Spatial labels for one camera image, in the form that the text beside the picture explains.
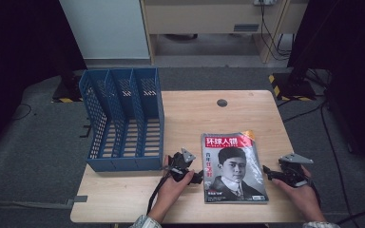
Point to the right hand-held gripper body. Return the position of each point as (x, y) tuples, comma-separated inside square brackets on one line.
[(294, 174)]

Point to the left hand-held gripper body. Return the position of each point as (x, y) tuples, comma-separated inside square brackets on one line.
[(179, 164)]

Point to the magazine with portrait cover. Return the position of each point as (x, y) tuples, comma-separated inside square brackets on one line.
[(233, 171)]

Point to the blue plastic file rack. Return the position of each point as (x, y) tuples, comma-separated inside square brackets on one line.
[(125, 126)]

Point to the person's right hand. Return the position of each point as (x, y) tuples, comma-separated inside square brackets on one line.
[(304, 199)]

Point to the person's left hand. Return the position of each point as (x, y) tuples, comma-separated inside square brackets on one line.
[(168, 198)]

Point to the black stand base striped tape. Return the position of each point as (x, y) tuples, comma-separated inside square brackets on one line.
[(293, 85), (68, 91)]

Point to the grey tape strip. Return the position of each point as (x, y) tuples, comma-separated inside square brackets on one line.
[(77, 199)]

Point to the black curtain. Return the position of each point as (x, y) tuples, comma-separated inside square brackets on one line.
[(348, 47), (19, 47)]

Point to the light wooden desk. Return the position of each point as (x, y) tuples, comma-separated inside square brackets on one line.
[(202, 17)]

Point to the white cabinet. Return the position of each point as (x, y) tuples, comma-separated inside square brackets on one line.
[(107, 28)]

